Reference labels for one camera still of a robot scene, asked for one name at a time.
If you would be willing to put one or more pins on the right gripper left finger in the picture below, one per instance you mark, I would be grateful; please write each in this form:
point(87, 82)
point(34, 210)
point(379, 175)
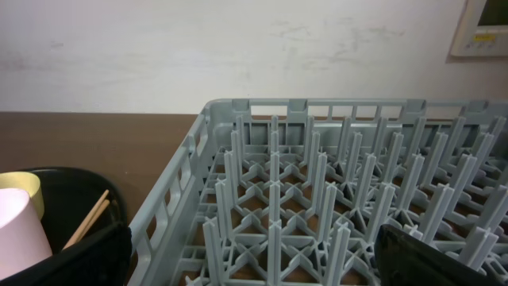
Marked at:
point(100, 259)

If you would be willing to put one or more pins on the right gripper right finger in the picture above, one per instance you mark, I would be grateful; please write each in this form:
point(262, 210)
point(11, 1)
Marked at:
point(402, 260)

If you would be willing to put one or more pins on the grey dishwasher rack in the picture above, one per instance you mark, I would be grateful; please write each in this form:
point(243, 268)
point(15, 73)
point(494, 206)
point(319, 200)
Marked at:
point(295, 191)

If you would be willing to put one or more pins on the left wooden chopstick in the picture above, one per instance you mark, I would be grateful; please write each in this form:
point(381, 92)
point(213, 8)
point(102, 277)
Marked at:
point(90, 214)

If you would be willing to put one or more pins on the wooden chopstick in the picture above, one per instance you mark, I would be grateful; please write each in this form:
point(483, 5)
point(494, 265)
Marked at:
point(90, 214)
point(89, 224)

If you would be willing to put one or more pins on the right wooden chopstick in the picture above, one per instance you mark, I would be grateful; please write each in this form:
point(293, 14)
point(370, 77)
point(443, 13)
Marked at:
point(89, 224)

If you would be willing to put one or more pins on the round black serving tray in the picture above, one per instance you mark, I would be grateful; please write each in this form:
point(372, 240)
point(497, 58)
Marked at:
point(69, 194)

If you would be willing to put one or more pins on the pink cup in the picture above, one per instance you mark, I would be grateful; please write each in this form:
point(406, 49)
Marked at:
point(23, 240)

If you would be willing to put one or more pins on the yellow bowl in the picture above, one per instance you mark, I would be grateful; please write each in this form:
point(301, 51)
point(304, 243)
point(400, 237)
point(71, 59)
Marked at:
point(28, 182)

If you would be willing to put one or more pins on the wall control panel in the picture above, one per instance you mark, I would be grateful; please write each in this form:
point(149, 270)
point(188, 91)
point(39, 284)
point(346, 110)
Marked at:
point(482, 30)

